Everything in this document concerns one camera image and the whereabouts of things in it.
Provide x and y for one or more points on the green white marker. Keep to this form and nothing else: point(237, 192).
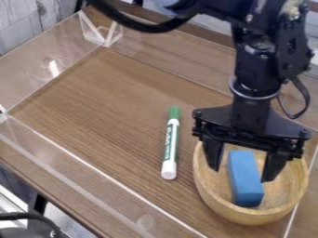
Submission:
point(169, 159)

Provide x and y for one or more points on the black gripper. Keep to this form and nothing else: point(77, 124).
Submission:
point(253, 127)

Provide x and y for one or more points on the clear acrylic corner bracket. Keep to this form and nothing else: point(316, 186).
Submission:
point(100, 35)

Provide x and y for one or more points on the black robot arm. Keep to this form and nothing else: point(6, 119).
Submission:
point(272, 56)

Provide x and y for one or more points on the brown wooden bowl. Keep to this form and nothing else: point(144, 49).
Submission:
point(282, 193)

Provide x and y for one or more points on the black equipment under table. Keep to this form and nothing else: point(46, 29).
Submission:
point(21, 223)

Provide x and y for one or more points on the clear acrylic front wall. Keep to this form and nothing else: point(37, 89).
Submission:
point(102, 204)

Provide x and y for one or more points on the blue block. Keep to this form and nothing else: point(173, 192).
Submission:
point(244, 181)

